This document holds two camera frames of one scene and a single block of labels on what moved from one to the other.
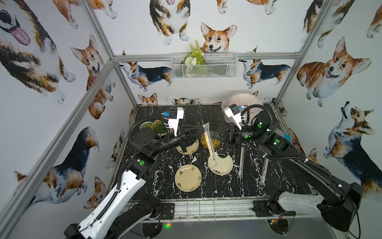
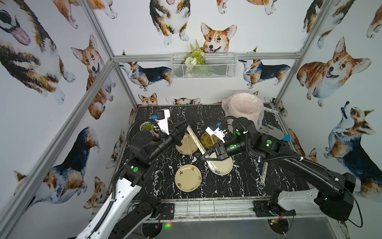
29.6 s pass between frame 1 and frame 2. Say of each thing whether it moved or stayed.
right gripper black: moved
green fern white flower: stayed
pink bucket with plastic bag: stayed
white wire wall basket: stayed
